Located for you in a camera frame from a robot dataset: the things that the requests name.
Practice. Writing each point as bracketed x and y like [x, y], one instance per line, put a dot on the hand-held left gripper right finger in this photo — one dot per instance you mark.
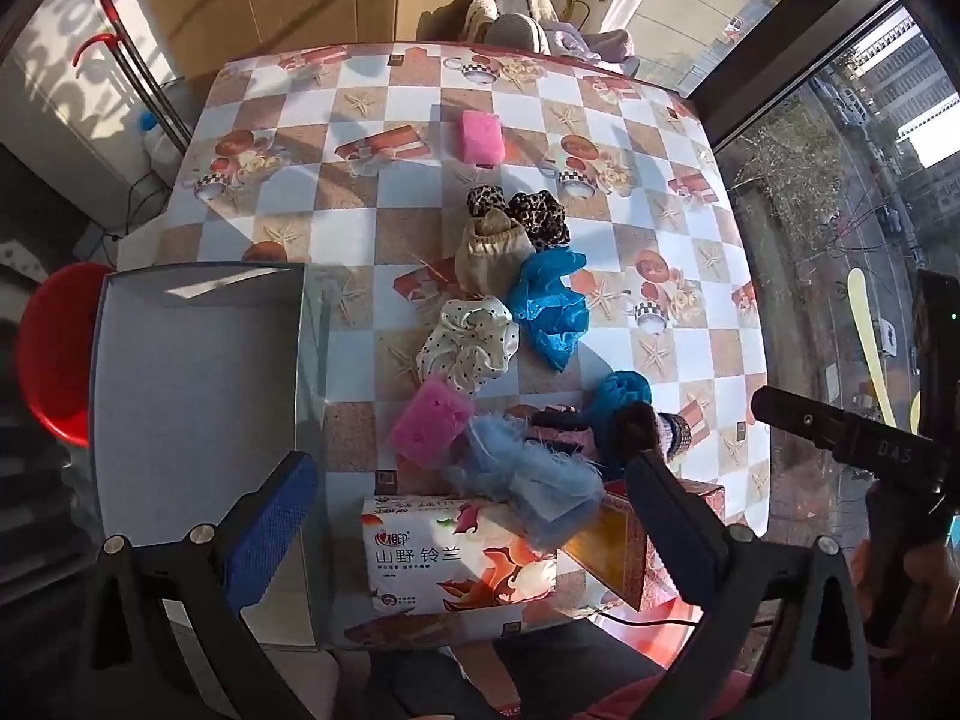
[671, 525]

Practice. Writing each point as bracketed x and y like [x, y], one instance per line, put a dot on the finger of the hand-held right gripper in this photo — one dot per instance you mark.
[840, 431]

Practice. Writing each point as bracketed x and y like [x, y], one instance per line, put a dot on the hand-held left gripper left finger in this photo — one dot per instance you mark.
[274, 525]

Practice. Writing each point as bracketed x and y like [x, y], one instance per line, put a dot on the dark brown fuzzy scrunchie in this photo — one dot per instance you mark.
[636, 424]

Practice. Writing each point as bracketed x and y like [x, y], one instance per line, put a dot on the teal blue scrunchie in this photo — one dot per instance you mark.
[613, 409]

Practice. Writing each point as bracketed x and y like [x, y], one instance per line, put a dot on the grey cardboard box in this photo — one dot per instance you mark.
[195, 420]

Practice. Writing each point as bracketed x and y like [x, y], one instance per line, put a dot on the light blue feathery scrunchie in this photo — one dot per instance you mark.
[525, 476]

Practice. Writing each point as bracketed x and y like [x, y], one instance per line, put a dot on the black pink striped hair band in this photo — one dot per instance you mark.
[555, 420]

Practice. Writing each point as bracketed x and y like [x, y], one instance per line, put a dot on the pink sponge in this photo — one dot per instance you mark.
[480, 136]
[431, 420]

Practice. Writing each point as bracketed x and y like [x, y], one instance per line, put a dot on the blue plastic shower cap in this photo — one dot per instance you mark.
[551, 304]

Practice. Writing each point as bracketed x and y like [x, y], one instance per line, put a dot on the white polka dot scrunchie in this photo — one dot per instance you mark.
[466, 341]

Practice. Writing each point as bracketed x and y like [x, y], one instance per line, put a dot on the beige satin scrunchie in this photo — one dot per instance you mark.
[487, 259]

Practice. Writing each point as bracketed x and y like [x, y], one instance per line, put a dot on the dark leopard print scrunchie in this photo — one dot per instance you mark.
[538, 219]

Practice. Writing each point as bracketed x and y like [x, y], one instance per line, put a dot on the light leopard print scrunchie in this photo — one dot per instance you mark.
[485, 199]

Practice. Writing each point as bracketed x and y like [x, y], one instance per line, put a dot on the person's right hand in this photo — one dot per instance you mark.
[937, 592]

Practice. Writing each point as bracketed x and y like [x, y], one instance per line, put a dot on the red and gold box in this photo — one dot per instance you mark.
[611, 551]

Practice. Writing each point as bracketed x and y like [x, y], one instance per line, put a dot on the yellow plastic strip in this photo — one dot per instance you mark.
[866, 337]

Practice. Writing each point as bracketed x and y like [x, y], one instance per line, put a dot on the floral tissue pack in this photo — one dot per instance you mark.
[442, 566]

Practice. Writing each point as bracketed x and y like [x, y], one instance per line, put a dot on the red plastic stool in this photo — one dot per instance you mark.
[56, 352]

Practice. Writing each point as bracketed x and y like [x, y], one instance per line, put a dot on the checkered printed tablecloth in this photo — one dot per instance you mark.
[337, 232]

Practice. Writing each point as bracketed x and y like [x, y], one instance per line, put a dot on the blue capped white bottle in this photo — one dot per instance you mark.
[150, 124]

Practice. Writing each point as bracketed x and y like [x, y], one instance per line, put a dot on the white appliance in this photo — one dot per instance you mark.
[67, 135]

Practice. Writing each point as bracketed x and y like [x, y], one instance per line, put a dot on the grey purple cloth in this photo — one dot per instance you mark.
[600, 45]

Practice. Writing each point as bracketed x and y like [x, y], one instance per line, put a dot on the red hook metal pole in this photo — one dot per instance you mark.
[97, 45]

